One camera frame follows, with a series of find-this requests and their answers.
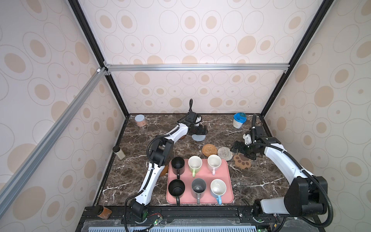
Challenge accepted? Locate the grey felt round coaster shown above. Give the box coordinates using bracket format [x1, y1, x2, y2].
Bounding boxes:
[191, 134, 206, 142]

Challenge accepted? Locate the cork paw print coaster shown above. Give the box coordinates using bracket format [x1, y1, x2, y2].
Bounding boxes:
[233, 153, 252, 170]

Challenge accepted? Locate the woven rattan round coaster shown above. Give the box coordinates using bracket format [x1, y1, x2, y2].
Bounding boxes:
[202, 144, 218, 157]

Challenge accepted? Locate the white woven round coaster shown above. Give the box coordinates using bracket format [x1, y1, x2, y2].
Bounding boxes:
[217, 147, 234, 161]

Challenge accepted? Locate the light brown wooden coaster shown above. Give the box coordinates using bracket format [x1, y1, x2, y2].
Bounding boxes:
[160, 165, 169, 177]

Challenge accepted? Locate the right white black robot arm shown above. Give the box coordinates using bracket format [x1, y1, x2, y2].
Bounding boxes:
[231, 137, 334, 228]

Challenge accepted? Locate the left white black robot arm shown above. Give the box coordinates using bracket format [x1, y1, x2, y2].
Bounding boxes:
[125, 123, 208, 221]

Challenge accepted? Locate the white cup blue lid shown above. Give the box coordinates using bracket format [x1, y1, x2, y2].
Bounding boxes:
[232, 112, 247, 129]

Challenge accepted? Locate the black mug rear left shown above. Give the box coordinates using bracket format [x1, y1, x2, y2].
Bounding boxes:
[171, 157, 185, 179]

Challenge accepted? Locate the black mug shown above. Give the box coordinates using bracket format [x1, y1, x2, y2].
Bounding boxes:
[168, 179, 185, 206]
[171, 157, 185, 179]

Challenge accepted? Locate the pink rectangular tray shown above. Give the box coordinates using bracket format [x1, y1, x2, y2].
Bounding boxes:
[166, 158, 234, 205]

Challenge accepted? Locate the pink jar white lid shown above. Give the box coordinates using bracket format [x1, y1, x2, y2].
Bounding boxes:
[135, 115, 147, 127]

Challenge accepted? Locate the grey mug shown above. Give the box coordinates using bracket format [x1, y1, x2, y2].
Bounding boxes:
[191, 178, 207, 205]

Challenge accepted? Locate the black mug front left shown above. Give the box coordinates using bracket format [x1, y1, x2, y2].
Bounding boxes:
[168, 179, 185, 206]

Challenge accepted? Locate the small bottle black cap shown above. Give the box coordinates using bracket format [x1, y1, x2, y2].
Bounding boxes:
[112, 146, 126, 160]

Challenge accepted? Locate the horizontal aluminium bar rear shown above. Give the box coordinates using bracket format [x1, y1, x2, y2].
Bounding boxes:
[106, 63, 290, 72]

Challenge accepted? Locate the diagonal aluminium bar left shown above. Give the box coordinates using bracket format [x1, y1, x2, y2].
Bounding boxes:
[1, 67, 108, 217]

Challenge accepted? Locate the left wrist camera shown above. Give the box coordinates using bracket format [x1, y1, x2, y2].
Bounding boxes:
[183, 112, 202, 126]

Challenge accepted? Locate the green handled white mug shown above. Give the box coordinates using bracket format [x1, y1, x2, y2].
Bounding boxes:
[188, 156, 203, 178]

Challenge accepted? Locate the pink handled white mug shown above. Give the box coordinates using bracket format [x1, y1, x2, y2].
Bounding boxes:
[207, 155, 222, 176]

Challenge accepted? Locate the blue handled white mug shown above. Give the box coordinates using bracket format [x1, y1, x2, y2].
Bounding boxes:
[210, 179, 227, 205]

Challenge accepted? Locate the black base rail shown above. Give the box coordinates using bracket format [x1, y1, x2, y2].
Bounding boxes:
[76, 206, 324, 232]

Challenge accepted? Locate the brown block on rail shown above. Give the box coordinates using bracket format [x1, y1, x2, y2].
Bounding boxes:
[94, 205, 112, 219]

